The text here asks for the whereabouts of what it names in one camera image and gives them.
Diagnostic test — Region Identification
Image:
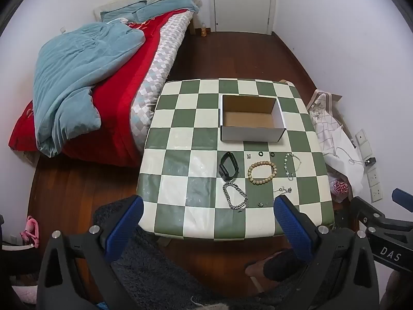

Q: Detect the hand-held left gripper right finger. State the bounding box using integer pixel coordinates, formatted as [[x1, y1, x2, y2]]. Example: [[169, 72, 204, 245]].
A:
[[274, 195, 379, 310]]

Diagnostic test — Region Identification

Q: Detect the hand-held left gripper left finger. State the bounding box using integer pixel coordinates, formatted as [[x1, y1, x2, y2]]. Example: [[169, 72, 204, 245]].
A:
[[37, 195, 145, 310]]

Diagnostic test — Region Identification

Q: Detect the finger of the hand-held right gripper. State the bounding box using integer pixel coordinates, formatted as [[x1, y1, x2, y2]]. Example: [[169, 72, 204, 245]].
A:
[[392, 188, 413, 213], [350, 196, 386, 230]]

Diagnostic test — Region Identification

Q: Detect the thick silver chain bracelet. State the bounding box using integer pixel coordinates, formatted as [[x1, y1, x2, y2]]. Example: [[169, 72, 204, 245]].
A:
[[223, 182, 250, 213]]

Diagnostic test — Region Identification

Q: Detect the thin silver bracelet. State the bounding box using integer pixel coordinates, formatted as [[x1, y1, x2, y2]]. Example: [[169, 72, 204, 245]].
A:
[[283, 153, 302, 181]]

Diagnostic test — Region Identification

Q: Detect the wooden bead bracelet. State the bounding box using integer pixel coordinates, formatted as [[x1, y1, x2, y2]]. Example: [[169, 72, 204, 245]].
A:
[[247, 161, 278, 186]]

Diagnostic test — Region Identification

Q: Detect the black wrist band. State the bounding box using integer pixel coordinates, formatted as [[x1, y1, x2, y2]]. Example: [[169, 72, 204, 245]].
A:
[[219, 151, 239, 182]]

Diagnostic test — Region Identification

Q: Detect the white cardboard box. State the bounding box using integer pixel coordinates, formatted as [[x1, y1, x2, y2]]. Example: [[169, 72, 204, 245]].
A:
[[220, 94, 287, 143]]

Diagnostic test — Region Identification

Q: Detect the red white plastic bag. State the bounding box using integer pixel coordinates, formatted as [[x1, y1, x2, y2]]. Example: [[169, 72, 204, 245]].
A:
[[329, 177, 351, 202]]

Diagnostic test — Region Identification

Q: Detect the person's foot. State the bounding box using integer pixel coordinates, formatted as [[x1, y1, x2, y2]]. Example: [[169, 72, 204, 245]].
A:
[[244, 249, 307, 293]]

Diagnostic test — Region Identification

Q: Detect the large white paper sheet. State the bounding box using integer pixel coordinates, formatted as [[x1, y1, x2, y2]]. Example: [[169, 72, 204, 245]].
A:
[[323, 126, 363, 194]]

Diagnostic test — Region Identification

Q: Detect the dark grey shaggy rug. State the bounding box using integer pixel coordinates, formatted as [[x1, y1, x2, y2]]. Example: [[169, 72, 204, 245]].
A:
[[93, 197, 291, 310]]

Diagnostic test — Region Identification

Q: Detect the green white checkered tablecloth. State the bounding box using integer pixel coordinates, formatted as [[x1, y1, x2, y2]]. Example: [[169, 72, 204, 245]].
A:
[[137, 78, 334, 240]]

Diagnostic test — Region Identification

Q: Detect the pink slipper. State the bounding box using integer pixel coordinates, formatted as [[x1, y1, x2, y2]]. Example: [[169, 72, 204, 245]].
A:
[[20, 216, 41, 249]]

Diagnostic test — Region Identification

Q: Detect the patterned cloth in cardboard box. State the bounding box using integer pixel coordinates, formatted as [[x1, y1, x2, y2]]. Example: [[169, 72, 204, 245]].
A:
[[314, 92, 357, 149]]

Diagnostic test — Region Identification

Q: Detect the floral grid pattern cloth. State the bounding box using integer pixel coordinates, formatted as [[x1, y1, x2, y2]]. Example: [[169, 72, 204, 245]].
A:
[[306, 90, 343, 156]]

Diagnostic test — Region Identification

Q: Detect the bed with red cover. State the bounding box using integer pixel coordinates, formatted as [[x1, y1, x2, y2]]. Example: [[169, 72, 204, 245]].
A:
[[8, 10, 191, 168]]

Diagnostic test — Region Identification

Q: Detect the light blue duvet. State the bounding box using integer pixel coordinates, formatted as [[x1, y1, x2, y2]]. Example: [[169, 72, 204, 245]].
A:
[[32, 22, 146, 158]]

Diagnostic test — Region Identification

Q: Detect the light blue pillow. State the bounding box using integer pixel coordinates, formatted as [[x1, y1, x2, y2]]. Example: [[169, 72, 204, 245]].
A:
[[100, 2, 146, 23]]

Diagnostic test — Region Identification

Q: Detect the light blue crumpled blanket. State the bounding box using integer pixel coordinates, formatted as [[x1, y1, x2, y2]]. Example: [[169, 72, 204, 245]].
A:
[[136, 0, 201, 20]]

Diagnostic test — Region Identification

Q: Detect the white door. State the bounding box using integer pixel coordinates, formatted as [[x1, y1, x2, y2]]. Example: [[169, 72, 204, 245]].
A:
[[211, 0, 275, 34]]

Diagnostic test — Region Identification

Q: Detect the white charging cable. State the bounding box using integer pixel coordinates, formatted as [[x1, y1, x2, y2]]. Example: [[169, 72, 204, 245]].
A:
[[334, 147, 367, 167]]

